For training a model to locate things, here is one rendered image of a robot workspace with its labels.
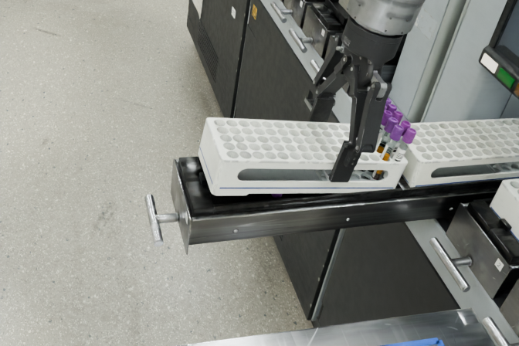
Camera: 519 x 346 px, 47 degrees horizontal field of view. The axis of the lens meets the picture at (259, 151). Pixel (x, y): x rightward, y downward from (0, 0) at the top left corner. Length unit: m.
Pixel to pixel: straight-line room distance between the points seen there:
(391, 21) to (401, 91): 0.53
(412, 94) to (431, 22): 0.15
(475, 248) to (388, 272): 0.28
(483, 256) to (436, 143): 0.19
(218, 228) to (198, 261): 1.01
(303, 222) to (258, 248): 1.04
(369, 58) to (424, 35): 0.44
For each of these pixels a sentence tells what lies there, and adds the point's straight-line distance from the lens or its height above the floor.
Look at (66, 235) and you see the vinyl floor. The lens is 1.94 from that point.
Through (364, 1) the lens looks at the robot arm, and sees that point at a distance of 0.77.
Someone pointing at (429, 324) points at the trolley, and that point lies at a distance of 0.78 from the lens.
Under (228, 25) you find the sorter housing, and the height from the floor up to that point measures 0.44.
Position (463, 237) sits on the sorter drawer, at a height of 0.77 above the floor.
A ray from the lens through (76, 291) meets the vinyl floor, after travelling 1.79.
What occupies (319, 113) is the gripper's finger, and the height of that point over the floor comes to 0.89.
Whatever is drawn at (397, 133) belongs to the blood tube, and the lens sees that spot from 0.89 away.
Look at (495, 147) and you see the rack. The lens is 1.04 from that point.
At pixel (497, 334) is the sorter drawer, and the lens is 0.91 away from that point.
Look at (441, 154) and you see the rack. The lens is 0.97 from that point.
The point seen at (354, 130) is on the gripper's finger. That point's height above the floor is 0.94.
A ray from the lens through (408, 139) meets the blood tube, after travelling 0.90.
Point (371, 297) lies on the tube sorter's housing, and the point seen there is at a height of 0.44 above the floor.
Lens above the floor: 1.39
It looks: 37 degrees down
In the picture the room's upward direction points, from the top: 11 degrees clockwise
